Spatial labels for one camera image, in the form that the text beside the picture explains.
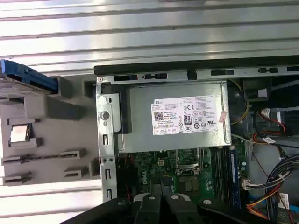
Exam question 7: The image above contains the grey parts rack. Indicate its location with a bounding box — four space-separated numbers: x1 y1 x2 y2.
0 76 101 187

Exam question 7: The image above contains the metal socket cover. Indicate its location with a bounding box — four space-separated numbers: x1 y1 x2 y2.
174 148 203 176

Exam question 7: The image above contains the thin red wire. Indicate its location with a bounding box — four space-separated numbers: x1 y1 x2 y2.
123 153 135 196

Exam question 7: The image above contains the silver power supply unit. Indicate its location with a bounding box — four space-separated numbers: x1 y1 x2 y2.
118 80 232 154

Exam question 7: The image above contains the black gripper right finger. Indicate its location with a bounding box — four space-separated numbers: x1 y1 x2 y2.
161 178 270 224

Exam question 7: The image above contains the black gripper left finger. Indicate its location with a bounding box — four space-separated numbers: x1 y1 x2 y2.
61 179 162 224

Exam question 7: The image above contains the blue RAM stick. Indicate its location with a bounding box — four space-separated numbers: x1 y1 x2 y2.
229 148 242 209

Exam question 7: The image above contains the green motherboard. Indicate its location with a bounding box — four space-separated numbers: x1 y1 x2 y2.
116 146 252 210

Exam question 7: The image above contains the black open PC case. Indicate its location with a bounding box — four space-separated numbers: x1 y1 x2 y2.
93 55 299 224

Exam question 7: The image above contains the hard disk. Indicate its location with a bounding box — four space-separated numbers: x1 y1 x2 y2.
0 59 58 98

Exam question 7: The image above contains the dark RAM stick with label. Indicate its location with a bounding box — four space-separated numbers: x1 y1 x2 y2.
1 153 79 164

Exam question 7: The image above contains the orange yellow wire bundle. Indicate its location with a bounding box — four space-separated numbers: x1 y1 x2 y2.
245 185 282 219

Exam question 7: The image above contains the red data wire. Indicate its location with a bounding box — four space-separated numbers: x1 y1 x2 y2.
255 108 293 146

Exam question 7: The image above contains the black RAM slot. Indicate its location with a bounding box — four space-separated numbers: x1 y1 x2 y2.
224 149 230 207
214 149 220 207
219 149 225 207

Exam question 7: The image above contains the CPU socket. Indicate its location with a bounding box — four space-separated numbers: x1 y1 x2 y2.
179 175 202 195

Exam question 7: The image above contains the black wire bundle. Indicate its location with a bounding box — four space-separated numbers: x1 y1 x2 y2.
263 155 299 224

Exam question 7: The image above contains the silver CPU chip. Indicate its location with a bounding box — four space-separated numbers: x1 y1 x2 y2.
10 124 32 142

